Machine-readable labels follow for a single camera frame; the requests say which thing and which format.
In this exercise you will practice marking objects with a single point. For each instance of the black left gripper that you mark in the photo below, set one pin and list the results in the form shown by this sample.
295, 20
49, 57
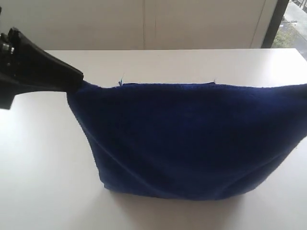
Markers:
21, 61

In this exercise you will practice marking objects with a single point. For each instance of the blue towel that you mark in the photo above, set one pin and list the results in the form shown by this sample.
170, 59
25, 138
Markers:
189, 141

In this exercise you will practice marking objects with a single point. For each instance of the dark window frame post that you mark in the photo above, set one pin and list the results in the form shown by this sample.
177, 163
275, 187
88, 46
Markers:
274, 24

